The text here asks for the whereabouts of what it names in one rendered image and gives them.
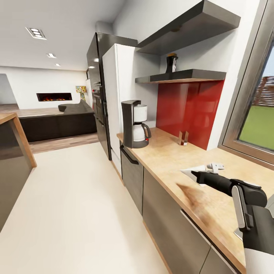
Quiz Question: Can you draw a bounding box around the bottle of coffee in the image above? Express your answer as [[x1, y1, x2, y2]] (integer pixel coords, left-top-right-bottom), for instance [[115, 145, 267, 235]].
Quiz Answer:
[[166, 53, 178, 73]]

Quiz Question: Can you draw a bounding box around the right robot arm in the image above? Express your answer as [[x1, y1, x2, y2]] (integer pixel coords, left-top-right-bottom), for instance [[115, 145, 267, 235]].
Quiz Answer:
[[191, 163, 274, 274]]

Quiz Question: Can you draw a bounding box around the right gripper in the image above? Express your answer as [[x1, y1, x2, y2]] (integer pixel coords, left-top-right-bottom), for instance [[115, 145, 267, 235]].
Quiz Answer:
[[191, 171, 223, 190]]

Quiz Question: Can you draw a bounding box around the paper coffee filter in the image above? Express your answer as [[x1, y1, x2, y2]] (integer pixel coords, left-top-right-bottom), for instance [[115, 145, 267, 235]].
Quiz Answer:
[[181, 165, 207, 187]]

